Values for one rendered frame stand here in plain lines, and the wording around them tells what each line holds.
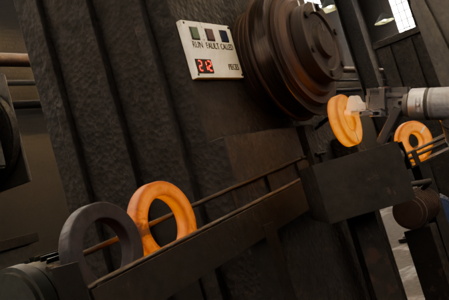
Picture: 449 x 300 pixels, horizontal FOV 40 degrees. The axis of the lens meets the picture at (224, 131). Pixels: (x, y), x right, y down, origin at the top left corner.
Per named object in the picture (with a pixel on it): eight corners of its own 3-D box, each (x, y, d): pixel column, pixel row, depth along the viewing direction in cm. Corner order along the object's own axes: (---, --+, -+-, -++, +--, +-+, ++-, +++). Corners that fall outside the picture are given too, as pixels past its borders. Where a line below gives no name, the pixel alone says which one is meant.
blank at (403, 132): (415, 170, 236) (421, 168, 232) (387, 144, 233) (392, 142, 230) (433, 139, 241) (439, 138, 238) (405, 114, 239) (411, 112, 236)
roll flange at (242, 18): (248, 133, 197) (207, -3, 202) (310, 124, 236) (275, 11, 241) (273, 124, 191) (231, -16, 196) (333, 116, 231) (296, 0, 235)
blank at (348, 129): (321, 101, 177) (331, 97, 175) (340, 95, 190) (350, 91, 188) (339, 151, 177) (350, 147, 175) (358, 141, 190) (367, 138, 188)
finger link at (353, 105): (339, 96, 183) (368, 94, 178) (339, 115, 183) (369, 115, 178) (335, 96, 181) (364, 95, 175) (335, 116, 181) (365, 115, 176)
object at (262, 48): (273, 124, 191) (231, -16, 196) (333, 116, 231) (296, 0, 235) (290, 118, 188) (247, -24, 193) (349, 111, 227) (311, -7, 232)
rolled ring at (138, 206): (184, 282, 130) (173, 284, 132) (205, 212, 142) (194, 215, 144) (125, 234, 121) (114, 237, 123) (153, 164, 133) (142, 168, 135)
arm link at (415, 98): (431, 119, 173) (422, 121, 165) (414, 119, 176) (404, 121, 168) (431, 87, 172) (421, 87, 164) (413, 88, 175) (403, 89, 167)
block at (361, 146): (346, 202, 226) (327, 140, 228) (354, 198, 233) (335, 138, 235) (373, 196, 220) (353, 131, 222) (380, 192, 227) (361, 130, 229)
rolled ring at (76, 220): (124, 190, 124) (113, 194, 125) (55, 219, 108) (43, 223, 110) (156, 276, 124) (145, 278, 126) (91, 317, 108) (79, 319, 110)
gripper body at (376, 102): (373, 88, 181) (413, 86, 174) (373, 117, 182) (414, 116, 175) (363, 89, 175) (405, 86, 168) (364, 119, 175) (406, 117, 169)
